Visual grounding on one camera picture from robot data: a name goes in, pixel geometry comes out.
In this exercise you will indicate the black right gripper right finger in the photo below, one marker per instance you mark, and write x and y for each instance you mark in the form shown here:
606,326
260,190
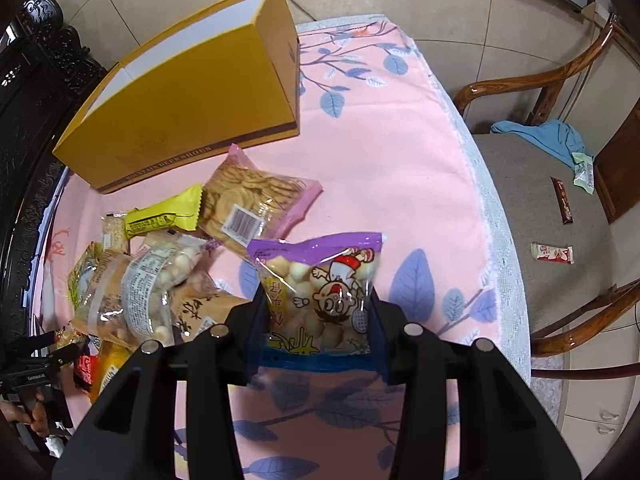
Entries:
505,433

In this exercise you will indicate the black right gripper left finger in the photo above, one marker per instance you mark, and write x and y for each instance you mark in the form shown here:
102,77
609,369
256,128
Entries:
129,432

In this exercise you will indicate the yellow green snack bar packet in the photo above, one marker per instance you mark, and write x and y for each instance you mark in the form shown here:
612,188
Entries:
180,211

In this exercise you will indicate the purple egg ball snack bag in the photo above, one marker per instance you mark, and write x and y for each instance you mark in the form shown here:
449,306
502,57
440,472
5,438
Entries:
318,292

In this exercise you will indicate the pink biscuit snack bag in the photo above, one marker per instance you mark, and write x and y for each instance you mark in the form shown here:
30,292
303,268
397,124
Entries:
241,202

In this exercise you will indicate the orange chips snack bag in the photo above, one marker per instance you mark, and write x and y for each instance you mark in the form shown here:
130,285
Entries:
109,361

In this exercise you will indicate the person left hand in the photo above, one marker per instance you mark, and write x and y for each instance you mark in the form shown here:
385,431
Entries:
36,420

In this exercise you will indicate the brown bread snack packet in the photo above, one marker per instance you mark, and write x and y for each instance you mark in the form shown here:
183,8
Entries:
197,304

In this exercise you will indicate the clear egg ball snack bag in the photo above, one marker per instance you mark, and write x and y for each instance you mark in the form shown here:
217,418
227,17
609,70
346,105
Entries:
165,260

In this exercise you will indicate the white red candy wrapper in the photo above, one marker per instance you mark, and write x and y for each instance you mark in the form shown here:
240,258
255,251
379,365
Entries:
543,252

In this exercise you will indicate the dark red candy wrapper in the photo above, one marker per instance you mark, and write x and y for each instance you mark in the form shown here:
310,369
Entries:
563,202

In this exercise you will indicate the pale green small packet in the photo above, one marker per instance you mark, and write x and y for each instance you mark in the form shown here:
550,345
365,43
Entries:
583,172

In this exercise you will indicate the blue cloth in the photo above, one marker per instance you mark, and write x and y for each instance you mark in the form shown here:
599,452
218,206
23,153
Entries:
558,139

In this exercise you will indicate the dark carved wooden cabinet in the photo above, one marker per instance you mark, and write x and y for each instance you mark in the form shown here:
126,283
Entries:
46,74

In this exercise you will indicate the pink floral tablecloth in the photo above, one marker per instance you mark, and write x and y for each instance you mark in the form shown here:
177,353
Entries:
393,155

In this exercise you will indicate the yellow cardboard shoe box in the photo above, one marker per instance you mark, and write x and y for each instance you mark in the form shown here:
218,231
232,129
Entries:
226,75

